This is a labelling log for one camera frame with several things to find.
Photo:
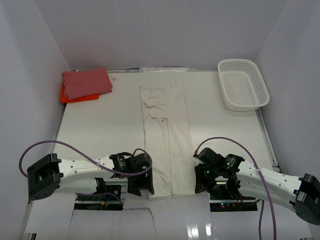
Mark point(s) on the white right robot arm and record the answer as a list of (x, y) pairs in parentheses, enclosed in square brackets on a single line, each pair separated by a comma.
[(234, 177)]

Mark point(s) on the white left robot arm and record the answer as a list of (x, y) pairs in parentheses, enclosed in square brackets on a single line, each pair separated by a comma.
[(52, 174)]

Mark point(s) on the white t shirt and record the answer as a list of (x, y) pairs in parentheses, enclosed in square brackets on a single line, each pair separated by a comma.
[(168, 140)]

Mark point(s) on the papers at table back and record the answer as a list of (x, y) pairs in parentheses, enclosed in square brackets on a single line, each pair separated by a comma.
[(163, 69)]

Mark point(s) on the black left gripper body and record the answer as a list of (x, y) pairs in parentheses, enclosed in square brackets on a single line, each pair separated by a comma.
[(139, 181)]

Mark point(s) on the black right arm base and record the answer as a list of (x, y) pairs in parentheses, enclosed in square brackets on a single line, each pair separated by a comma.
[(221, 200)]

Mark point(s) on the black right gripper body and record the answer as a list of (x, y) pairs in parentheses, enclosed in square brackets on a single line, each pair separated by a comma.
[(206, 176)]

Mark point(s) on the folded red t shirt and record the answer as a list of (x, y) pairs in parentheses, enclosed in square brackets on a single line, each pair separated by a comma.
[(86, 82)]

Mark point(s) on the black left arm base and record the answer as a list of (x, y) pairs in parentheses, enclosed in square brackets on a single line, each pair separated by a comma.
[(105, 199)]

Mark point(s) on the folded orange t shirt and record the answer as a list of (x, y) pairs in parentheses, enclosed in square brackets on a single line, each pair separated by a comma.
[(65, 100)]

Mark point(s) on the white perforated plastic basket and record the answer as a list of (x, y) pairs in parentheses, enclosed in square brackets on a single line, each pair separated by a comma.
[(242, 85)]

